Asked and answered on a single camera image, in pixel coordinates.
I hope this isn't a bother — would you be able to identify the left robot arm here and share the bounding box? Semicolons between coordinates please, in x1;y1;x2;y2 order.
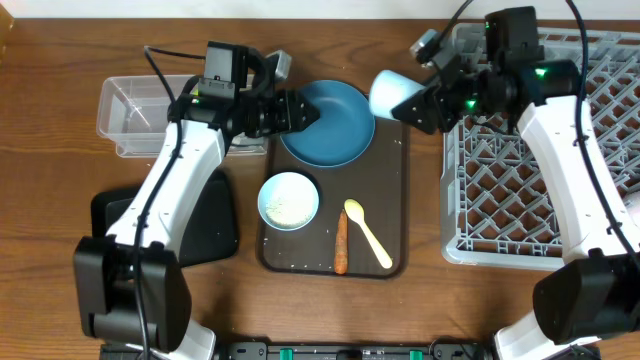
73;41;320;359

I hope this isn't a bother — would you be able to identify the black bin lid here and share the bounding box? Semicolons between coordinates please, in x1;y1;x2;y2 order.
90;170;239;267

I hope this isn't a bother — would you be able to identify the light blue cup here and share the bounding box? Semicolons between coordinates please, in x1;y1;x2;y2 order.
369;70;425;120

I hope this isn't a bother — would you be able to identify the dark brown serving tray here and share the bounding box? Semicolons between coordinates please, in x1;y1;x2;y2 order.
256;118;408;280

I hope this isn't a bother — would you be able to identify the orange carrot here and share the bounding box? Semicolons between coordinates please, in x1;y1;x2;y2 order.
334;210;348;275

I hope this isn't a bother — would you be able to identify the clear plastic bin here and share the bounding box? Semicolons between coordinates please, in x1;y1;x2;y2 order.
96;74;269;159

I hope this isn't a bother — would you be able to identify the black rail at table edge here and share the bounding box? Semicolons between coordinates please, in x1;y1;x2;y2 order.
98;339;601;360

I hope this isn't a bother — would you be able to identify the grey dishwasher rack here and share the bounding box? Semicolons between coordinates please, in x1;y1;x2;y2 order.
440;30;639;271

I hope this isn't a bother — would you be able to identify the small bowl with rice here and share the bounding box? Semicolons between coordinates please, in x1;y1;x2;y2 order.
257;172;320;231

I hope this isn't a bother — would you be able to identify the pale yellow spoon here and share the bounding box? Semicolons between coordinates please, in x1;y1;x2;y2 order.
344;199;393;269

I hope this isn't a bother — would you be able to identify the large blue bowl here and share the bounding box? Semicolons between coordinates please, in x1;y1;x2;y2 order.
281;80;376;168

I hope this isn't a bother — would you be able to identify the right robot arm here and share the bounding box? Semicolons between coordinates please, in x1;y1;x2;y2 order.
381;6;639;359

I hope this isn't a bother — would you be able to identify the pink cup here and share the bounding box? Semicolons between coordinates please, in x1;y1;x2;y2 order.
623;191;640;227

